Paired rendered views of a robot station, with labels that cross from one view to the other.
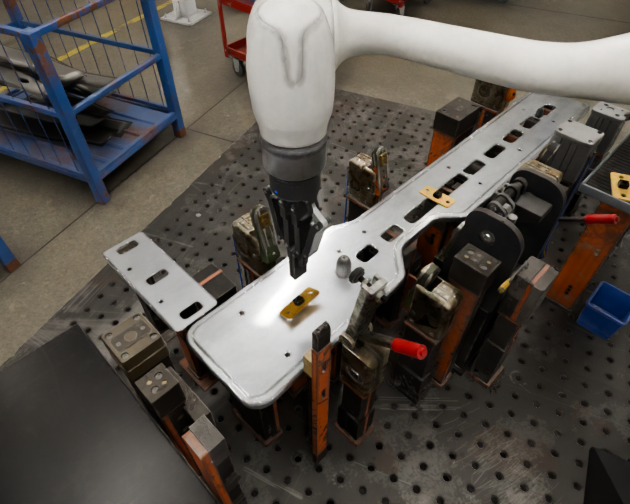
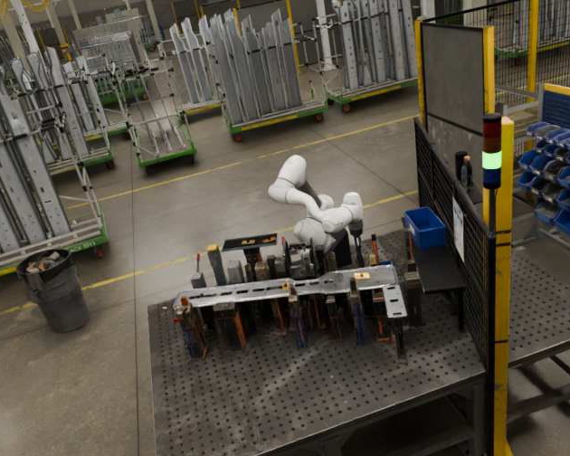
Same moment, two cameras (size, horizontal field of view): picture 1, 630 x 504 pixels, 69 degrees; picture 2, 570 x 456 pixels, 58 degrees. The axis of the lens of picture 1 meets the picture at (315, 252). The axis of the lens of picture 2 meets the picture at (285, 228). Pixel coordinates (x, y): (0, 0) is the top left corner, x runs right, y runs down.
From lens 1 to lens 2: 3.16 m
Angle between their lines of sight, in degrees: 92
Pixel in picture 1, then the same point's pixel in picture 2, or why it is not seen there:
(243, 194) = (312, 401)
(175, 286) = (390, 295)
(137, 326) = (408, 276)
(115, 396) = (422, 271)
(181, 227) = (359, 399)
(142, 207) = not seen: outside the picture
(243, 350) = (385, 274)
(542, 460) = not seen: hidden behind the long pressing
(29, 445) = (446, 271)
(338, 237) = (330, 288)
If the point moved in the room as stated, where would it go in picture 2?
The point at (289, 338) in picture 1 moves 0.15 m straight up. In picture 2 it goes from (372, 272) to (369, 251)
